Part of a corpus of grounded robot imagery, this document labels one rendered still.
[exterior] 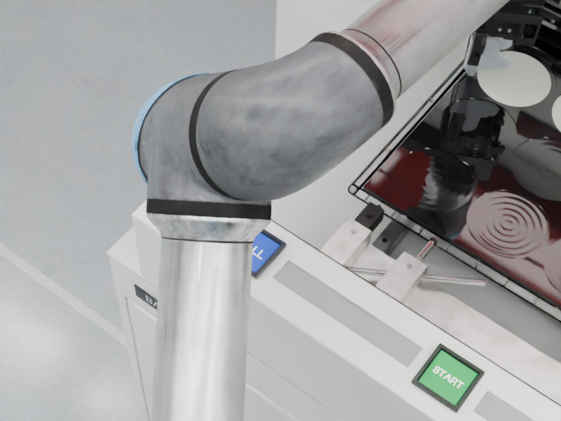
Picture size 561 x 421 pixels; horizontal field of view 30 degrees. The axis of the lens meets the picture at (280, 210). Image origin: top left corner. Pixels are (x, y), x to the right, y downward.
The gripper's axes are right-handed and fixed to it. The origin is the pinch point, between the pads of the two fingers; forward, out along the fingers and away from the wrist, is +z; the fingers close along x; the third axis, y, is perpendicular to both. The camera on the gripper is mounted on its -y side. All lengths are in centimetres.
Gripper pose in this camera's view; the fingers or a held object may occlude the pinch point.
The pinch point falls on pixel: (466, 66)
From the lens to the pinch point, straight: 145.0
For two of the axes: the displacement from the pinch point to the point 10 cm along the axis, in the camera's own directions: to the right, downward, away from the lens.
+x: 1.3, -8.1, 5.7
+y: 9.9, 1.2, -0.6
